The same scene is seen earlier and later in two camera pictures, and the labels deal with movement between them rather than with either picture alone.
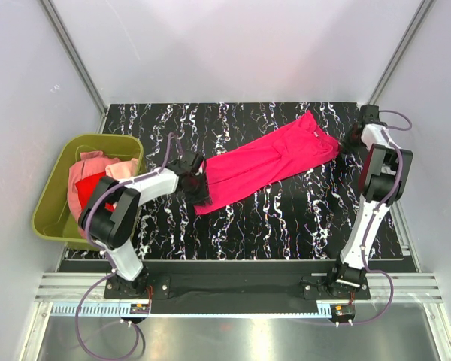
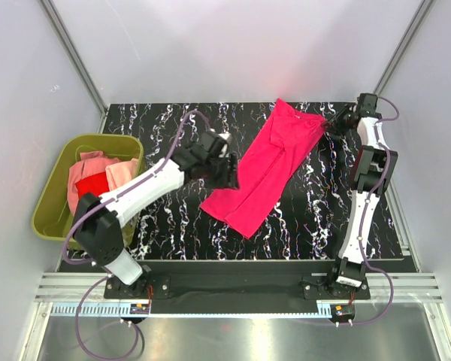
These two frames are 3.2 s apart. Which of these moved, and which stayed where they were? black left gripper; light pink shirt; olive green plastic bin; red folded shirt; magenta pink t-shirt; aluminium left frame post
Moved: magenta pink t-shirt; black left gripper
Stayed: light pink shirt; aluminium left frame post; red folded shirt; olive green plastic bin
